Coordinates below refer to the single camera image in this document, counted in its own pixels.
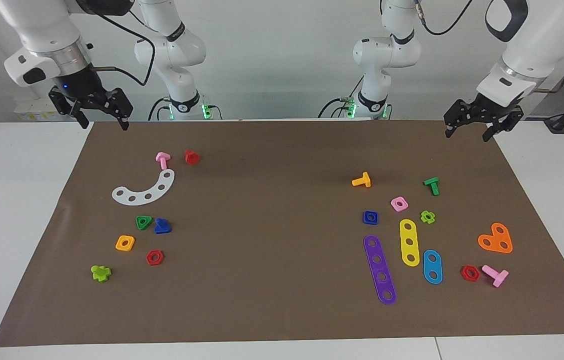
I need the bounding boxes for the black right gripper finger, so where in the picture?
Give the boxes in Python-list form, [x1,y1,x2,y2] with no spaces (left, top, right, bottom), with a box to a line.
[104,88,133,132]
[49,86,90,130]

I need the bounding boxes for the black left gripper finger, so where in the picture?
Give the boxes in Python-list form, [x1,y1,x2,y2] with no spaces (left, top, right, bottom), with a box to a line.
[483,107,523,142]
[443,100,477,138]

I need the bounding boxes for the white box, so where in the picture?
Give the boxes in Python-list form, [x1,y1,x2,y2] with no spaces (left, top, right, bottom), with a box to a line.
[14,97,58,122]

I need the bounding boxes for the white curved perforated strip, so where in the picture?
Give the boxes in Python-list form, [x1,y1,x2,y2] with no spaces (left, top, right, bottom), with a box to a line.
[112,169,176,206]

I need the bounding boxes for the orange heart perforated plate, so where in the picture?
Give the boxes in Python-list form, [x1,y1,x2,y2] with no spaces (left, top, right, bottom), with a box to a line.
[477,222,513,254]

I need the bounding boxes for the yellow perforated strip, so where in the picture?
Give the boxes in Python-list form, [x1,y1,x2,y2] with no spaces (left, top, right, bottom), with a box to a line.
[399,219,420,267]

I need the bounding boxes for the blue perforated strip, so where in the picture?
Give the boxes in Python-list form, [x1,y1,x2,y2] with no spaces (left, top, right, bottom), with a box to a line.
[423,249,443,285]

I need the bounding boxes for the purple perforated strip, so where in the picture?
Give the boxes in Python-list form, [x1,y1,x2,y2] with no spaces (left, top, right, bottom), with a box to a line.
[363,235,397,306]

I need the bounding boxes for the brown table mat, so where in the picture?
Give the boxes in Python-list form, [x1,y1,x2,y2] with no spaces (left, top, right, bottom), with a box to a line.
[0,119,564,348]

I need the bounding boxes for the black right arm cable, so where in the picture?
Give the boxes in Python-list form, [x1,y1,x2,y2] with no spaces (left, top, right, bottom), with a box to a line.
[87,10,157,87]

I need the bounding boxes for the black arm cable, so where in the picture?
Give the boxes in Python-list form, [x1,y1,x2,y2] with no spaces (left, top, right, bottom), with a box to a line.
[414,0,564,96]
[87,10,157,87]

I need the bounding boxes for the black base cable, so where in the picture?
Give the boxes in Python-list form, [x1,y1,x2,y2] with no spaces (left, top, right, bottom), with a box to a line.
[318,97,350,119]
[148,97,170,121]

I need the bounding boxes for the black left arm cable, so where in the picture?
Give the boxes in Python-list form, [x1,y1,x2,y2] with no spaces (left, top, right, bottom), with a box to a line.
[414,0,564,96]

